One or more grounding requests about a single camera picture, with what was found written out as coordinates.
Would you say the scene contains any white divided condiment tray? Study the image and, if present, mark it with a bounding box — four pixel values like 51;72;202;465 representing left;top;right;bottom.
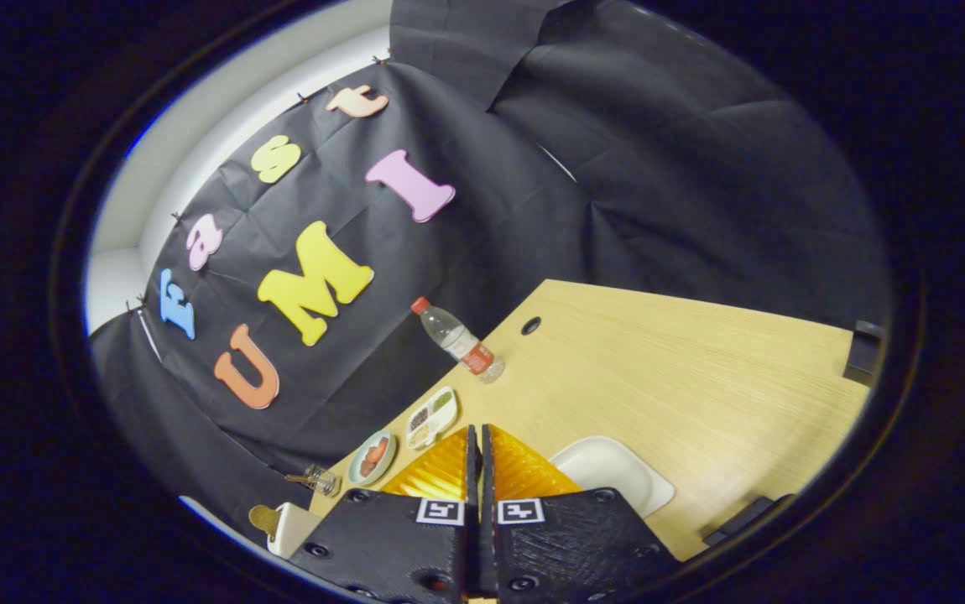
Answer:
405;386;459;451

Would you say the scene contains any small pale green plate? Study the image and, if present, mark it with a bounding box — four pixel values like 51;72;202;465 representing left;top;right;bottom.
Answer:
348;429;399;488

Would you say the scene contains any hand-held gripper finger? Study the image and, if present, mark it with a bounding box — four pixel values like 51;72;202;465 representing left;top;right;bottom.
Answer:
289;424;482;604
482;424;681;604

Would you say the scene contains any brown bread slice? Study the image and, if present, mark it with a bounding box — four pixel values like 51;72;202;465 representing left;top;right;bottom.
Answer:
248;504;282;539

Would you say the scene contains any black table-edge block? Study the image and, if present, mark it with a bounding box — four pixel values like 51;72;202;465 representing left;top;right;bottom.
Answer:
842;320;884;388
703;495;795;548

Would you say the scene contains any white toaster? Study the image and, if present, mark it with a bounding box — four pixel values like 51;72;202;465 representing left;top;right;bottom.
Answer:
268;502;324;560

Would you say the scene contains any clear red-capped water bottle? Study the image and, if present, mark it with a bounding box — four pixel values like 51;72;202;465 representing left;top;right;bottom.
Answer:
411;296;505;385

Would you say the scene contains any black backdrop cloth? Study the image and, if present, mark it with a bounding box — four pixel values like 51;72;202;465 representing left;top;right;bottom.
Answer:
88;0;890;538

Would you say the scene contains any white square plate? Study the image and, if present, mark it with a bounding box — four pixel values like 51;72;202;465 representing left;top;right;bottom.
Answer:
548;436;676;519

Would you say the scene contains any wire utensil basket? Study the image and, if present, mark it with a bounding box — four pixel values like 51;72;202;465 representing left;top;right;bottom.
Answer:
285;464;342;497

